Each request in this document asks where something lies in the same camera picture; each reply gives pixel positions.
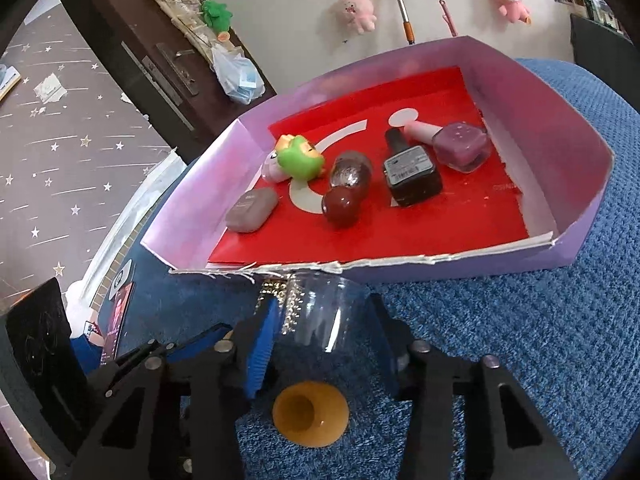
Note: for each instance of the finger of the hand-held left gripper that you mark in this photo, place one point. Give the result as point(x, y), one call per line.
point(200, 340)

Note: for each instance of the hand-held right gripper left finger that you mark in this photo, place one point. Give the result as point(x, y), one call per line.
point(260, 350)

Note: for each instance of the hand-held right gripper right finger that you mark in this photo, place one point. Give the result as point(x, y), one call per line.
point(387, 345)

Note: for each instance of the clear plastic container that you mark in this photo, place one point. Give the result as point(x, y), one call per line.
point(325, 310)

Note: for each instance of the grey earbuds case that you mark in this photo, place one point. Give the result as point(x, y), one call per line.
point(250, 210)

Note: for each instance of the red-brown round nail polish bottle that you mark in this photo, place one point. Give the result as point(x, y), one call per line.
point(342, 200)

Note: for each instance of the dark nail polish bottle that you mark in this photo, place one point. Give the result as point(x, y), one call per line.
point(411, 172)

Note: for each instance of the green hooded yellow figurine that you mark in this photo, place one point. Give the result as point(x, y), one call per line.
point(300, 160)

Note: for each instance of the purple cardboard box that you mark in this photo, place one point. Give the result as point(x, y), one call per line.
point(570, 250)

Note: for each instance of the gold hair clip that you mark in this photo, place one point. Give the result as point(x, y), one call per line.
point(280, 292)

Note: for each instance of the yellow cup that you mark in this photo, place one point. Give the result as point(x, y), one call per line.
point(310, 412)

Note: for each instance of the smartphone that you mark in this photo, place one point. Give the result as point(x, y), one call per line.
point(117, 320)

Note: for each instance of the blue knit mat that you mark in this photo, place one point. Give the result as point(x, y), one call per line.
point(525, 360)

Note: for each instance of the red paper liner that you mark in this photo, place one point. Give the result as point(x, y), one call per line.
point(450, 220)

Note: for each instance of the white pink round toy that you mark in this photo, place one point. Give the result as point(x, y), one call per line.
point(271, 170)

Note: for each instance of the purple nail polish bottle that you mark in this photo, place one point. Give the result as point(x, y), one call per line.
point(457, 147)

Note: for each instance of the clear plastic bag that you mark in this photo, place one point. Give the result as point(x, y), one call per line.
point(239, 77)

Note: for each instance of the brown wooden door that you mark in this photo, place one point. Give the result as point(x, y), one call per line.
point(125, 25)

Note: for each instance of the green plush toy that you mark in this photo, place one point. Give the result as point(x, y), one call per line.
point(217, 15)

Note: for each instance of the pink plush toy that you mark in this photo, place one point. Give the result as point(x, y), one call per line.
point(357, 7)

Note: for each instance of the black desk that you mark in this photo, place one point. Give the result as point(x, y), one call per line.
point(600, 37)

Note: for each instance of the pink wall hook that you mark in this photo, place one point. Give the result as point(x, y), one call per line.
point(448, 17)

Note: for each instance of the paintbrush on wall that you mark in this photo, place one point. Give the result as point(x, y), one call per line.
point(402, 5)

